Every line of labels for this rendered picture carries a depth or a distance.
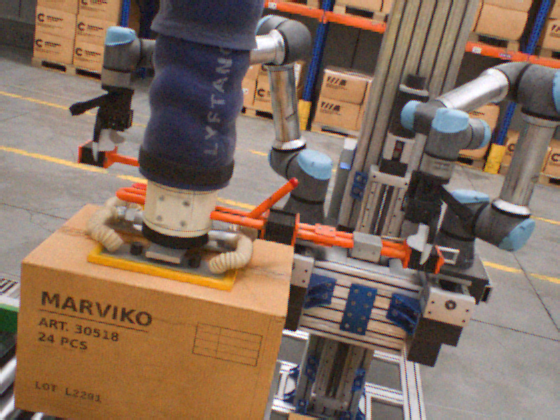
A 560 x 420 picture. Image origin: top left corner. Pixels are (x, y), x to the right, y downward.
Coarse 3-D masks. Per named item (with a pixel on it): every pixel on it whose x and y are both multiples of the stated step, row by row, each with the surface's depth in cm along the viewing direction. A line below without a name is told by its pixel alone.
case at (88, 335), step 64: (64, 256) 139; (256, 256) 160; (64, 320) 138; (128, 320) 137; (192, 320) 136; (256, 320) 135; (64, 384) 144; (128, 384) 142; (192, 384) 141; (256, 384) 140
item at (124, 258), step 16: (96, 256) 138; (112, 256) 139; (128, 256) 140; (144, 256) 142; (192, 256) 141; (144, 272) 139; (160, 272) 138; (176, 272) 139; (192, 272) 139; (208, 272) 141; (224, 272) 142; (224, 288) 139
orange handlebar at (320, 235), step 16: (112, 160) 172; (128, 160) 171; (128, 192) 147; (144, 192) 149; (224, 208) 149; (240, 224) 145; (256, 224) 145; (304, 224) 149; (320, 240) 145; (336, 240) 145; (352, 240) 146; (400, 256) 145
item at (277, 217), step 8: (272, 208) 152; (272, 216) 148; (280, 216) 149; (288, 216) 151; (296, 216) 149; (264, 224) 144; (272, 224) 143; (280, 224) 143; (288, 224) 145; (296, 224) 143; (264, 232) 145; (272, 232) 144; (280, 232) 144; (288, 232) 144; (296, 232) 144; (272, 240) 144; (280, 240) 144; (288, 240) 144
